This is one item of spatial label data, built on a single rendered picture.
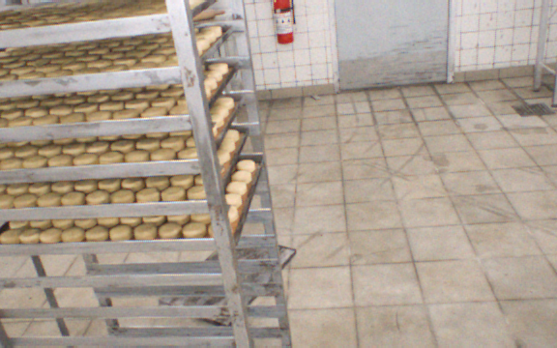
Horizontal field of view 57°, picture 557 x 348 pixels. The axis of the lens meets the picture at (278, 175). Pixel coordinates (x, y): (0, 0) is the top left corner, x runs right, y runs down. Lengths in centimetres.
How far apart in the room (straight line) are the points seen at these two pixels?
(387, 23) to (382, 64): 37
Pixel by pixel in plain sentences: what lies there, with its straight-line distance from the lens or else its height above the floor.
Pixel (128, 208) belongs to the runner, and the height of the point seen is 106.
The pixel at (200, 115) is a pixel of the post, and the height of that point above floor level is 125.
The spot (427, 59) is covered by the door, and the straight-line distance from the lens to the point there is 506.
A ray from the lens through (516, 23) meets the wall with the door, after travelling 516.
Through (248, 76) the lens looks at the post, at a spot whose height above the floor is 119.
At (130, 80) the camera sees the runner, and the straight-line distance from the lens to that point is 98.
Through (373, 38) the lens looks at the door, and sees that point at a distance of 494.
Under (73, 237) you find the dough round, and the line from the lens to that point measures 124.
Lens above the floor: 155
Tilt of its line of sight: 26 degrees down
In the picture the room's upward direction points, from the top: 7 degrees counter-clockwise
